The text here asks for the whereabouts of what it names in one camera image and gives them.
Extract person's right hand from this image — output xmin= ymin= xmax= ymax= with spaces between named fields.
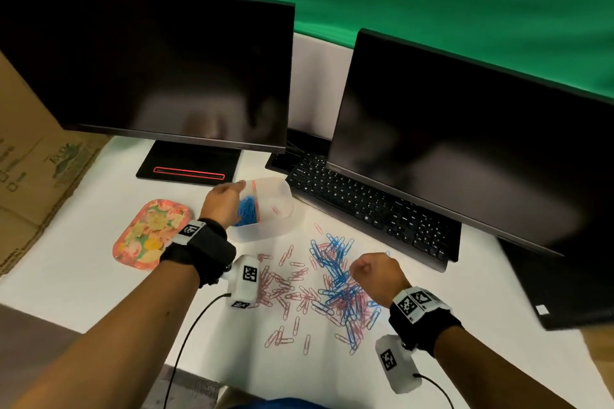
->
xmin=349 ymin=252 xmax=413 ymax=309

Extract person's left hand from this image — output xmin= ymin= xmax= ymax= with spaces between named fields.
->
xmin=199 ymin=180 xmax=247 ymax=231

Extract sorted blue clips heap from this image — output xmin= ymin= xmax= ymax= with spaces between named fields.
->
xmin=235 ymin=195 xmax=260 ymax=228

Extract pile of blue pink paperclips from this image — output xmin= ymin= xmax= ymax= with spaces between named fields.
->
xmin=249 ymin=221 xmax=384 ymax=357

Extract translucent plastic container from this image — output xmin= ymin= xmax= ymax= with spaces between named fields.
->
xmin=230 ymin=177 xmax=294 ymax=244

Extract floral patterned oval tray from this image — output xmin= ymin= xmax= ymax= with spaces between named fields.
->
xmin=113 ymin=198 xmax=193 ymax=272

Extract person's right forearm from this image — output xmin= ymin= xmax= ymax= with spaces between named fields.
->
xmin=434 ymin=325 xmax=576 ymax=409

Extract person's left forearm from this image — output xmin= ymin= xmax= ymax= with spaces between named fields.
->
xmin=9 ymin=259 xmax=200 ymax=409

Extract person's blue shirt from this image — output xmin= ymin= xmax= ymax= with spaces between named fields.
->
xmin=239 ymin=396 xmax=332 ymax=409

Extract black red-lined monitor base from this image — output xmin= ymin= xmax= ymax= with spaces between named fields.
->
xmin=136 ymin=139 xmax=243 ymax=187

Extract black keyboard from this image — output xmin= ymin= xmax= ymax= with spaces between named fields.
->
xmin=286 ymin=153 xmax=462 ymax=273

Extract plain black monitor base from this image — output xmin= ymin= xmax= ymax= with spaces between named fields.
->
xmin=264 ymin=128 xmax=332 ymax=174

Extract white table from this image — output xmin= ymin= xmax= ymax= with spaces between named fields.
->
xmin=0 ymin=135 xmax=614 ymax=409

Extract white divider panel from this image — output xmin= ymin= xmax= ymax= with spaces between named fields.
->
xmin=290 ymin=31 xmax=356 ymax=141

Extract black computer monitor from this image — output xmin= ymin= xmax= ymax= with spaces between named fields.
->
xmin=326 ymin=28 xmax=614 ymax=259
xmin=0 ymin=0 xmax=296 ymax=154

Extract brown cardboard box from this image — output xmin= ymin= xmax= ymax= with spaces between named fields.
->
xmin=0 ymin=51 xmax=111 ymax=278

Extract black laptop with sticker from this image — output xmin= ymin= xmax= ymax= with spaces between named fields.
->
xmin=498 ymin=238 xmax=614 ymax=332

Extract grey side table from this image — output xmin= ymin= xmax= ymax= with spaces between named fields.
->
xmin=0 ymin=304 xmax=80 ymax=409

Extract black marker wrist strap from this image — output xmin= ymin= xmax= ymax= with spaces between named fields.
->
xmin=388 ymin=286 xmax=464 ymax=358
xmin=159 ymin=217 xmax=237 ymax=289

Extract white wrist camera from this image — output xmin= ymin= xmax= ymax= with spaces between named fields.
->
xmin=225 ymin=254 xmax=260 ymax=310

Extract black camera cable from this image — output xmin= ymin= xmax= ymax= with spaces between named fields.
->
xmin=162 ymin=292 xmax=233 ymax=409
xmin=412 ymin=373 xmax=454 ymax=409

